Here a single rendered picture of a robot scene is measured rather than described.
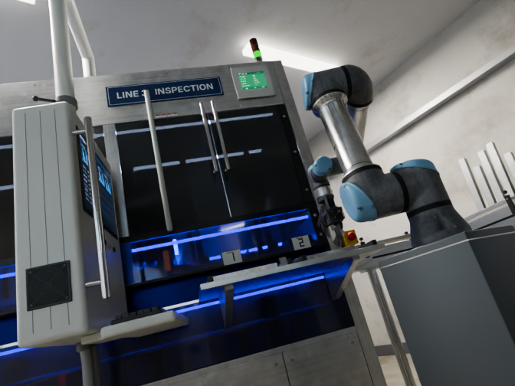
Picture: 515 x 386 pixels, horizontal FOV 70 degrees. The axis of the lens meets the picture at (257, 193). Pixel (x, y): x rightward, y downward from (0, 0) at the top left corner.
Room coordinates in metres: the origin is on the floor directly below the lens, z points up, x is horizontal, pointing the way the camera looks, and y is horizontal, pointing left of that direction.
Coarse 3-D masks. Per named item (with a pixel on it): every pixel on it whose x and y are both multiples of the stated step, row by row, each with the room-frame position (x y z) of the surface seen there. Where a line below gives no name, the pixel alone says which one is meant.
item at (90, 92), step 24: (144, 72) 1.61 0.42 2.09; (168, 72) 1.64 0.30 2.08; (192, 72) 1.67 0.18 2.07; (216, 72) 1.71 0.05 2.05; (0, 96) 1.44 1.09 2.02; (24, 96) 1.46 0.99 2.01; (48, 96) 1.49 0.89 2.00; (96, 96) 1.55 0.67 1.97; (216, 96) 1.70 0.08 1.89; (0, 120) 1.44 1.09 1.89; (96, 120) 1.54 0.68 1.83; (120, 120) 1.57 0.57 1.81; (144, 120) 1.61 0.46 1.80; (120, 168) 1.58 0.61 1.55; (120, 192) 1.56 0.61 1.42; (120, 216) 1.56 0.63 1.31; (240, 216) 1.69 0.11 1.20; (264, 216) 1.72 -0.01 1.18; (120, 240) 1.56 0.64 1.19; (0, 264) 1.44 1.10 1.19; (0, 312) 1.44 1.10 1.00
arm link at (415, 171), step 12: (396, 168) 0.96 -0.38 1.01; (408, 168) 0.94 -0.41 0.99; (420, 168) 0.93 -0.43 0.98; (432, 168) 0.94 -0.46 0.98; (408, 180) 0.93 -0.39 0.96; (420, 180) 0.93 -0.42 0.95; (432, 180) 0.93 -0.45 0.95; (408, 192) 0.93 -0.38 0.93; (420, 192) 0.94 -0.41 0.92; (432, 192) 0.93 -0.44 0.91; (444, 192) 0.94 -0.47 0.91; (408, 204) 0.95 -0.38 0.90; (420, 204) 0.94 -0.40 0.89
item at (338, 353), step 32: (288, 352) 1.71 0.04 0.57; (320, 352) 1.74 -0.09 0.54; (352, 352) 1.77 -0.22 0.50; (160, 384) 1.57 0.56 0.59; (192, 384) 1.60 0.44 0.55; (224, 384) 1.63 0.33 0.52; (256, 384) 1.67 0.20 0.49; (288, 384) 1.70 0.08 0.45; (320, 384) 1.73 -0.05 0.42; (352, 384) 1.76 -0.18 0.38
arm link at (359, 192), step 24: (336, 72) 1.00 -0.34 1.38; (312, 96) 1.01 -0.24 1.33; (336, 96) 1.00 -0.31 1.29; (336, 120) 0.99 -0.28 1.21; (336, 144) 0.99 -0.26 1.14; (360, 144) 0.97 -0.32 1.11; (360, 168) 0.94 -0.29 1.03; (360, 192) 0.92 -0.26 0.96; (384, 192) 0.93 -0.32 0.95; (360, 216) 0.95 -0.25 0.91; (384, 216) 0.98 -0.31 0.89
